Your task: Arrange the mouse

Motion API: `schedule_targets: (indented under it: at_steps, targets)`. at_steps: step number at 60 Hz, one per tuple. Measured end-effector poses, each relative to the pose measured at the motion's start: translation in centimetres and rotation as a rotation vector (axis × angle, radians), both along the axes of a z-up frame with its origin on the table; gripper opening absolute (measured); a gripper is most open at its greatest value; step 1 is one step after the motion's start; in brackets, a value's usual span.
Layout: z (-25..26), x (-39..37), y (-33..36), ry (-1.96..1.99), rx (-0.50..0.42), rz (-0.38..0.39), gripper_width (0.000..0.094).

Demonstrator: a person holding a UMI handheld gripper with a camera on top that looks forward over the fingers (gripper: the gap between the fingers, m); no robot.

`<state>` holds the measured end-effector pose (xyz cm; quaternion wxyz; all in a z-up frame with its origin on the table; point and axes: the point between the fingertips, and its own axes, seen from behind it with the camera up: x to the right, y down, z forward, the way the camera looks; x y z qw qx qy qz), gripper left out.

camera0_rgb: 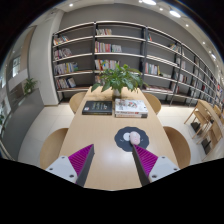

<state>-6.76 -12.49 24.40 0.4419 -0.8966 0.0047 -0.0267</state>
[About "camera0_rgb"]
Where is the grey shelf unit with books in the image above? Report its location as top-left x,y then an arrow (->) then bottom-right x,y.
51,20 -> 224,108

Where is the black hardcover book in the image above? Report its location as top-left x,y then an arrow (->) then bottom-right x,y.
81,100 -> 114,116

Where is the dark mouse pad with eyes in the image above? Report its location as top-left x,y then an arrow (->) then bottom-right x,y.
114,126 -> 150,153

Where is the white book with orange lettering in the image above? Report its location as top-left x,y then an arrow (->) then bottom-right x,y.
114,111 -> 149,119

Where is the green potted plant, white pot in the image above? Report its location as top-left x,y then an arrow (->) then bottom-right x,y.
90,63 -> 148,98

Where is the small green potted plant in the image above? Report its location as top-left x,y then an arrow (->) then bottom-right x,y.
22,77 -> 38,96

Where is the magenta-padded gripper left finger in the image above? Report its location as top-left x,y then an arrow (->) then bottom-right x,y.
44,143 -> 96,188

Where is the pink computer mouse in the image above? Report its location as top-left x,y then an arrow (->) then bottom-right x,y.
129,130 -> 142,146

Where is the group of wooden frame chairs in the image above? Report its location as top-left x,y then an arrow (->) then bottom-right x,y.
183,99 -> 224,162

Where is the group of ceiling lights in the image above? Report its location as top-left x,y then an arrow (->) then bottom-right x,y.
68,0 -> 218,61

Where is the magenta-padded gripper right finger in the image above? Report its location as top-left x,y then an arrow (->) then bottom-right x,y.
130,143 -> 181,187

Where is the thick white book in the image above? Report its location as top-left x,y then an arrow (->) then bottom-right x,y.
114,98 -> 149,115

